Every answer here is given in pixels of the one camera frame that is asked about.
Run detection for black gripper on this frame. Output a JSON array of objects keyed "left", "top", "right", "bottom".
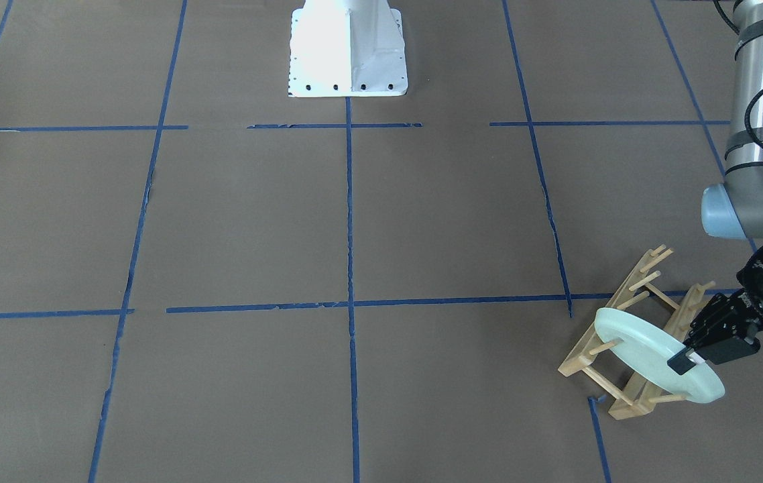
[{"left": 667, "top": 292, "right": 763, "bottom": 375}]

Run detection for light green plate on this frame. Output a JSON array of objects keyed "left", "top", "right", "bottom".
[{"left": 594, "top": 307, "right": 725, "bottom": 404}]

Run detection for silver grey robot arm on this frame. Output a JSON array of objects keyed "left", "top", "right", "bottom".
[{"left": 668, "top": 1, "right": 763, "bottom": 375}]

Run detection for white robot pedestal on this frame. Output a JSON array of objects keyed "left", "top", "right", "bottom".
[{"left": 288, "top": 1, "right": 409, "bottom": 98}]

